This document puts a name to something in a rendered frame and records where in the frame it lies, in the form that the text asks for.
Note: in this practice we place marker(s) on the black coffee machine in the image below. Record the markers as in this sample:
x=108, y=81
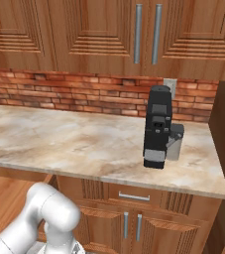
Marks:
x=157, y=132

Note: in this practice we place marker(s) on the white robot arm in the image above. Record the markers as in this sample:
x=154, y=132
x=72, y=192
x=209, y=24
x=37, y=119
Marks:
x=53, y=211

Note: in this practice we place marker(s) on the wooden drawer front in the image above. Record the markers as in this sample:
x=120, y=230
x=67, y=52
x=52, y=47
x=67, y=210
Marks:
x=135, y=190

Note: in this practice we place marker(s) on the dark wooden tall cabinet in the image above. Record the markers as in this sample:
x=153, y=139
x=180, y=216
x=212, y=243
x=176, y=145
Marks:
x=224, y=165

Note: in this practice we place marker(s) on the wooden base cupboard door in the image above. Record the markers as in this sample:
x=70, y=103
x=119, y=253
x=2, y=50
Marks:
x=100, y=228
x=170, y=236

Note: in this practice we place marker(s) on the wooden wall cupboard door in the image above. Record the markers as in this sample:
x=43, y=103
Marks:
x=200, y=33
x=15, y=29
x=97, y=29

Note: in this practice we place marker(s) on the grey wall socket plate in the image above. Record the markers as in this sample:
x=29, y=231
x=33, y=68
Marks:
x=172, y=84

